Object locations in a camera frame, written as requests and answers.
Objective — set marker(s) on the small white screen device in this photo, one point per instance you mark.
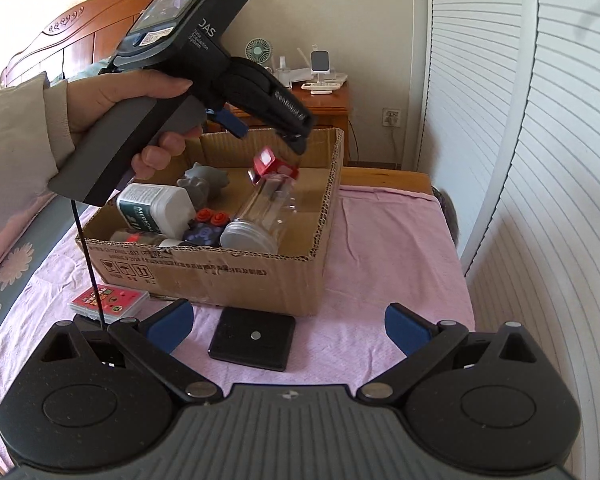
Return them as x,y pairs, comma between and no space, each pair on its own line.
321,60

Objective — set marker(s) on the white labelled plastic bottle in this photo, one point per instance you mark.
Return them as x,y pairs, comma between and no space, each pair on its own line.
165,207

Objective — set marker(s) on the pink table cloth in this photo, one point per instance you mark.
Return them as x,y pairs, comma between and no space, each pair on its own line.
380,270

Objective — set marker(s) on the person's left hand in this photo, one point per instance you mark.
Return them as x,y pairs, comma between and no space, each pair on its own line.
120,92

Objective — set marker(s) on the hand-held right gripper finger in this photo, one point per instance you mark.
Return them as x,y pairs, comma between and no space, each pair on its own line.
405,327

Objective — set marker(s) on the small white bottle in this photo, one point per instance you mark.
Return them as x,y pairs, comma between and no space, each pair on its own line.
284,66

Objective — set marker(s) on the white desktop stand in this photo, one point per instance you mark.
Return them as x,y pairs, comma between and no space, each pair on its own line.
325,85

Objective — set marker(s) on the white louvered closet door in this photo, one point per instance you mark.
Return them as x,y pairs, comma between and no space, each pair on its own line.
470,85
570,260

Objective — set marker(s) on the brown cardboard box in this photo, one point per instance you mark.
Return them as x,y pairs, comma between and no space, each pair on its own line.
260,285

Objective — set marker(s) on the black square plate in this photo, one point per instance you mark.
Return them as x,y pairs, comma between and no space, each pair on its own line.
240,335

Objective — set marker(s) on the small green desk fan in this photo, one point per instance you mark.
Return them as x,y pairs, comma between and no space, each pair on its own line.
256,50

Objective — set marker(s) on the person's left forearm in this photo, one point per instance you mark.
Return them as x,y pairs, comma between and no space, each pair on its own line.
15,160

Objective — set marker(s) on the red cube with white faces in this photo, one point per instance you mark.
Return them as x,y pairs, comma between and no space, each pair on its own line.
280,167

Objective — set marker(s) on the red and black toy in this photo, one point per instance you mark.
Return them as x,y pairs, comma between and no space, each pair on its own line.
205,232

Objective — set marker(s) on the flat red card case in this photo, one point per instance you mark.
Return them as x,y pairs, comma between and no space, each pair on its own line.
120,300

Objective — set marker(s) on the wooden bed headboard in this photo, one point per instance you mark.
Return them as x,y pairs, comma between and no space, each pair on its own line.
80,35

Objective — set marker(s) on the white wall socket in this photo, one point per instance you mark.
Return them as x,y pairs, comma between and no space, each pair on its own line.
391,116

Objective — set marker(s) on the grey furry object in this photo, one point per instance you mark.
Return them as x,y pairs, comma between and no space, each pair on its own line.
447,215

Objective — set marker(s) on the wooden nightstand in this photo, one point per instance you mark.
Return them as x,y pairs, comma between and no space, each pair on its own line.
330,110

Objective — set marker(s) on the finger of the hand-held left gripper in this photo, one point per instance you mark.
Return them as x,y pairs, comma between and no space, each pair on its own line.
230,122
170,325

